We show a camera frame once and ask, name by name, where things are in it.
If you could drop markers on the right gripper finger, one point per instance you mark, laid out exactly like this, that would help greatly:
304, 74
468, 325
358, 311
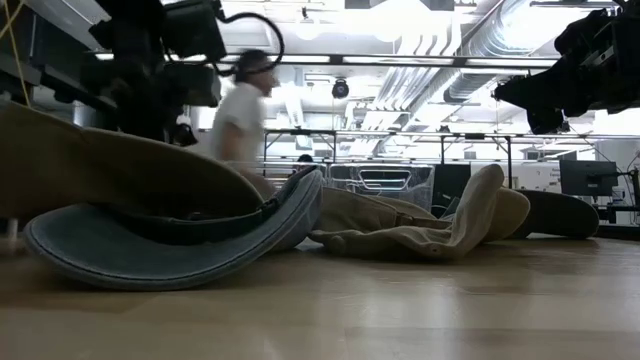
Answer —
525, 94

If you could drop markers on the blue-grey cap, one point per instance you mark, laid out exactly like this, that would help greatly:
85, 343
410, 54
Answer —
560, 215

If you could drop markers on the dark grey cap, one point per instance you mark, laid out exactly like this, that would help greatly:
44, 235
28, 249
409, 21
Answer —
150, 260

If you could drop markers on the khaki cloth hat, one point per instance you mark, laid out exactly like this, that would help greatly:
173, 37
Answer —
400, 225

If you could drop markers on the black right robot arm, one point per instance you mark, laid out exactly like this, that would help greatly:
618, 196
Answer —
625, 60

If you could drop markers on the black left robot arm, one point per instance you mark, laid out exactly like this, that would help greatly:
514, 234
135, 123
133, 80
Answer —
140, 95

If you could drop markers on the person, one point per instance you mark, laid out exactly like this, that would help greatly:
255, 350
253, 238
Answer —
304, 160
240, 120

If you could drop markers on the black computer monitor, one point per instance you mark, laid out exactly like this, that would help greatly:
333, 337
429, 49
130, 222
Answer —
588, 177

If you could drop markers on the black panel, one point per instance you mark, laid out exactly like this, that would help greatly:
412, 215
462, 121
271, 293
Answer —
450, 182

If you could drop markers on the black framed background table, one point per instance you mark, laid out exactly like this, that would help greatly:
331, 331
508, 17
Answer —
380, 133

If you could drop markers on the clear plastic bin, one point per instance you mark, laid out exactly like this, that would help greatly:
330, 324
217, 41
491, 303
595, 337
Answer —
385, 180

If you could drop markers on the silver ventilation duct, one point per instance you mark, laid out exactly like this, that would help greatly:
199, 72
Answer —
490, 45

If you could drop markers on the black hanging dome camera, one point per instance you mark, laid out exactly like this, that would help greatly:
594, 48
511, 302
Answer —
340, 89

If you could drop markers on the black aluminium table frame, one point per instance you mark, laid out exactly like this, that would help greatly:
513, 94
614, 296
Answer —
620, 232

